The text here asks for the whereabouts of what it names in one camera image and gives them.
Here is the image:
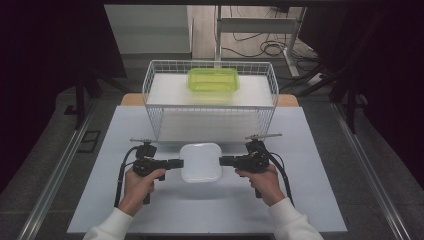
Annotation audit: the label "wooden table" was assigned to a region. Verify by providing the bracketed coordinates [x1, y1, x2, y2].
[119, 93, 300, 108]

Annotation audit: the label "dark curtain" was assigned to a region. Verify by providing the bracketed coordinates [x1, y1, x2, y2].
[298, 0, 424, 188]
[0, 0, 128, 194]

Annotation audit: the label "black metal stand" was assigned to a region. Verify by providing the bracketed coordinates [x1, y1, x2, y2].
[328, 13, 378, 134]
[63, 71, 131, 131]

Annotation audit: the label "grey metal desk frame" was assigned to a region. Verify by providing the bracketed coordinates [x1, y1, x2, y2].
[214, 4, 308, 78]

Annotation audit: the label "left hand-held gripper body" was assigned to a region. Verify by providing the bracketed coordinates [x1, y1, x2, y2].
[129, 138, 168, 205]

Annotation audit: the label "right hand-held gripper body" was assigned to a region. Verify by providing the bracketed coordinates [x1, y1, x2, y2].
[237, 133, 283, 199]

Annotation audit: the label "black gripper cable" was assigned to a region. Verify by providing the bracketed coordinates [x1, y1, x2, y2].
[269, 152, 295, 206]
[113, 145, 139, 208]

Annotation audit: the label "green translucent plastic container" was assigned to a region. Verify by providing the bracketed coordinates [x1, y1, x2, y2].
[186, 67, 241, 94]

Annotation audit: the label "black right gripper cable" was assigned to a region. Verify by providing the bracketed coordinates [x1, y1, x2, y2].
[269, 152, 295, 206]

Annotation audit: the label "black floor cables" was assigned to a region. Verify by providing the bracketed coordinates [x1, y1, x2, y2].
[221, 6, 323, 73]

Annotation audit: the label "aluminium floor rail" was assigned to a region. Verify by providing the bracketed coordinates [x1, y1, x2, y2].
[18, 99, 98, 240]
[331, 101, 413, 240]

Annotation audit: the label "person's left hand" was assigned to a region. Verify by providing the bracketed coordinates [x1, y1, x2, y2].
[118, 167, 167, 217]

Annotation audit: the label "white plastic container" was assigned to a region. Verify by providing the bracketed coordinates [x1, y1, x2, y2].
[179, 142, 224, 184]

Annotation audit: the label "white cabinet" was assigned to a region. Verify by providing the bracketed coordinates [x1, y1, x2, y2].
[104, 4, 194, 61]

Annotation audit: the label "white wire basket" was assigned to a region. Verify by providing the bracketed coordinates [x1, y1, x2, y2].
[142, 59, 280, 144]

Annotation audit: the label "person's right hand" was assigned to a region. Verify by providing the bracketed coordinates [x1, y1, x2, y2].
[234, 164, 287, 208]

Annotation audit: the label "black floor bracket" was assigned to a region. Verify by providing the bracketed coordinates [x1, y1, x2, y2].
[78, 129, 102, 154]

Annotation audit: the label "white power strip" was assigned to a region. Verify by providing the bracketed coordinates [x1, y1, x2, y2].
[306, 73, 325, 87]

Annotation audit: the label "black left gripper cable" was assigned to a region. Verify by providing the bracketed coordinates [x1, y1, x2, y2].
[113, 145, 139, 208]

